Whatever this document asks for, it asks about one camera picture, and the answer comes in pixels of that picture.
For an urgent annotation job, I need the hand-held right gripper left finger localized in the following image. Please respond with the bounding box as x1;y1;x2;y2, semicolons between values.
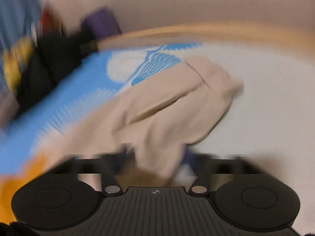
53;149;134;197

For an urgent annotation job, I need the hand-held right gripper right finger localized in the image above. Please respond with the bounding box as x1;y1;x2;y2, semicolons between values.
182;150;262;195

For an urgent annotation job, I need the beige and yellow jacket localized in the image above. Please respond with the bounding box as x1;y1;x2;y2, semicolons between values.
0;55;244;224

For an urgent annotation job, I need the blue patterned bed sheet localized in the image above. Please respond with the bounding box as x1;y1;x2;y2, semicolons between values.
0;42;315;227

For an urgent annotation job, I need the purple box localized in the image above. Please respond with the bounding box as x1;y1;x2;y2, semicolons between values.
81;7;121;40

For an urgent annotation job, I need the blue curtain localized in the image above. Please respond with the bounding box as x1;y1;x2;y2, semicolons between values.
0;0;47;91

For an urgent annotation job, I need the yellow plush toy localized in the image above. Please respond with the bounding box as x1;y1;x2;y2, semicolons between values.
2;39;33;90

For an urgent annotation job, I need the black clothes pile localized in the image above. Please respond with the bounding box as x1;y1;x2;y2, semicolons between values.
15;29;99;115

